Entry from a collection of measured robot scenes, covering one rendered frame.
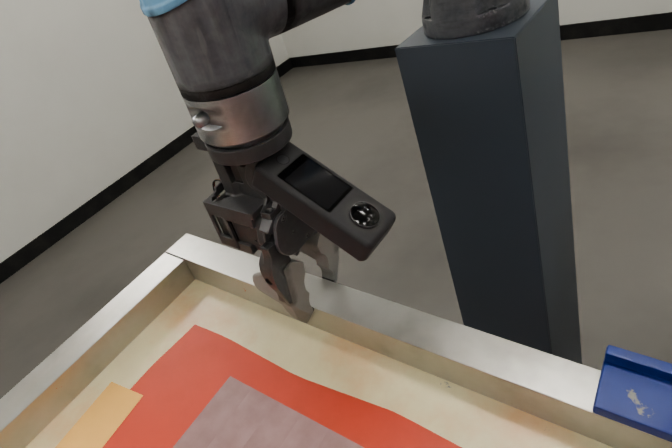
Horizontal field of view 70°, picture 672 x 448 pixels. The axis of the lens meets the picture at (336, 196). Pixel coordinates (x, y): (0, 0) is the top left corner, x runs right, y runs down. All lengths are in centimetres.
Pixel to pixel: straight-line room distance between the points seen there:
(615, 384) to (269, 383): 29
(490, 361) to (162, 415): 31
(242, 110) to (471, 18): 42
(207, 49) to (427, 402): 33
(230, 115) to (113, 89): 376
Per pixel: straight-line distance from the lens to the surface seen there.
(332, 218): 37
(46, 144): 389
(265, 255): 42
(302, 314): 49
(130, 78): 419
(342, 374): 48
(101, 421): 56
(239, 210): 42
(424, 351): 45
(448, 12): 72
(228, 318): 57
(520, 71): 69
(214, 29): 34
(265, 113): 37
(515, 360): 44
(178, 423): 52
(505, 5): 72
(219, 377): 53
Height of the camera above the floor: 142
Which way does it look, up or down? 31 degrees down
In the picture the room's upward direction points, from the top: 21 degrees counter-clockwise
